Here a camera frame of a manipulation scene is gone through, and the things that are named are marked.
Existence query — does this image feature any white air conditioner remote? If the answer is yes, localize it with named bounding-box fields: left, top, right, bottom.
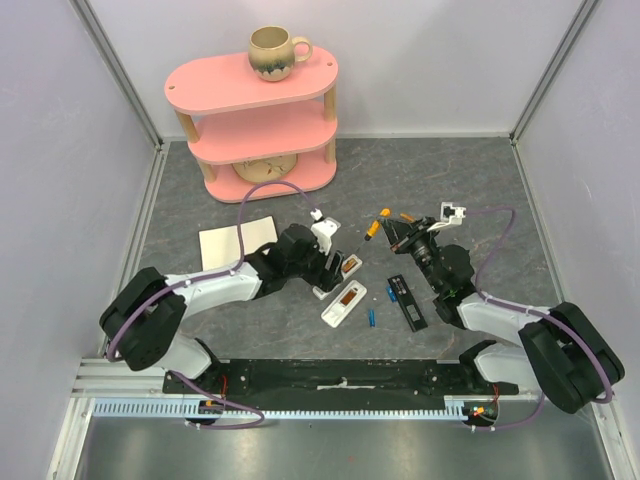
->
left=312, top=254, right=363, bottom=300

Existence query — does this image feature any orange handled screwdriver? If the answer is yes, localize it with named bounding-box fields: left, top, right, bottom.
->
left=354, top=208, right=392, bottom=254

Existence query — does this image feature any white remote with back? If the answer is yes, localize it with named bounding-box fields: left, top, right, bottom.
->
left=321, top=280, right=368, bottom=328

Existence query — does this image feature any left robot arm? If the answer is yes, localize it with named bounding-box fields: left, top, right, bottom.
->
left=99, top=217, right=345, bottom=393

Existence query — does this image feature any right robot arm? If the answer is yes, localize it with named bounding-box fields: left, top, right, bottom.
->
left=384, top=217, right=625, bottom=414

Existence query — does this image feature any beige floral ceramic bowl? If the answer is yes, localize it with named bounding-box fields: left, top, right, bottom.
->
left=232, top=154, right=298, bottom=184

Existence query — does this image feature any pink three-tier shelf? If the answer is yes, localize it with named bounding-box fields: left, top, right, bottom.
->
left=164, top=47, right=339, bottom=203

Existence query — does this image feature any beige ceramic mug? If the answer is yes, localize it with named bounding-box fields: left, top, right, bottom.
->
left=248, top=26, right=313, bottom=82

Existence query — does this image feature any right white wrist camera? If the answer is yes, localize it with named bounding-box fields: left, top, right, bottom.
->
left=428, top=202, right=466, bottom=232

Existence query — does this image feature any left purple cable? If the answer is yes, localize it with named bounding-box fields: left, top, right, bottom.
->
left=105, top=180, right=321, bottom=429

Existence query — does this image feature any purple cable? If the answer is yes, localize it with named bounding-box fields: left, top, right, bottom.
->
left=105, top=180, right=321, bottom=429
left=464, top=204, right=615, bottom=429

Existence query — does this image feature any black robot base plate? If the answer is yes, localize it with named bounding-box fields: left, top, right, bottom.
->
left=193, top=359, right=519, bottom=397

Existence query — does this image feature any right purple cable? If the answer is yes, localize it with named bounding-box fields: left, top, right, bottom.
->
left=464, top=204, right=615, bottom=429

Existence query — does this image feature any grey slotted cable duct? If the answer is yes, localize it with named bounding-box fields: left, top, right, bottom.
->
left=92, top=397, right=501, bottom=419

